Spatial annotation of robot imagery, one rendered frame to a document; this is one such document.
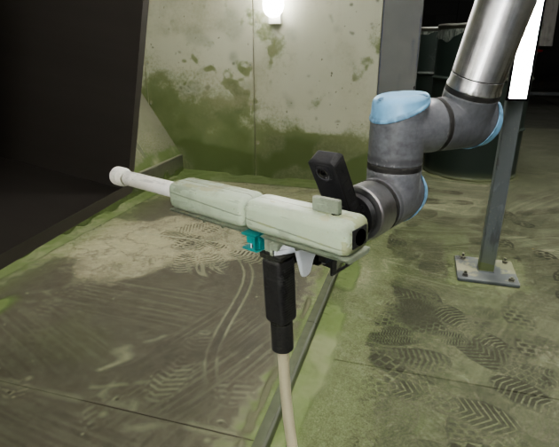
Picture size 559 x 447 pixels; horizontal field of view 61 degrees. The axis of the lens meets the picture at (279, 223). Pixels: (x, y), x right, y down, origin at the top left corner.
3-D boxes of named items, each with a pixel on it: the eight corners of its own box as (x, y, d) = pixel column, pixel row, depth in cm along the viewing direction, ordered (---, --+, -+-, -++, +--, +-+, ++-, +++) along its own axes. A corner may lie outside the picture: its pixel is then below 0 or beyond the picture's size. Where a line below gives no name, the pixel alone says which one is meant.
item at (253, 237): (279, 242, 61) (278, 226, 60) (256, 253, 58) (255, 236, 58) (264, 238, 63) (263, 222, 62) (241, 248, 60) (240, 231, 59)
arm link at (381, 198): (398, 185, 72) (345, 176, 78) (382, 192, 69) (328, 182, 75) (395, 239, 75) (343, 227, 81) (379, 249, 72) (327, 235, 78)
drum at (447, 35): (413, 160, 335) (427, 26, 304) (495, 161, 333) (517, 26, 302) (436, 183, 280) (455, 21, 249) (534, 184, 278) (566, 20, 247)
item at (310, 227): (368, 374, 58) (373, 199, 50) (347, 396, 55) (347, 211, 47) (145, 271, 89) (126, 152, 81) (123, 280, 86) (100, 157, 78)
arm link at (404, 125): (415, 88, 81) (408, 158, 86) (359, 90, 77) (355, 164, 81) (455, 92, 74) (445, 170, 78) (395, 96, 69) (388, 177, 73)
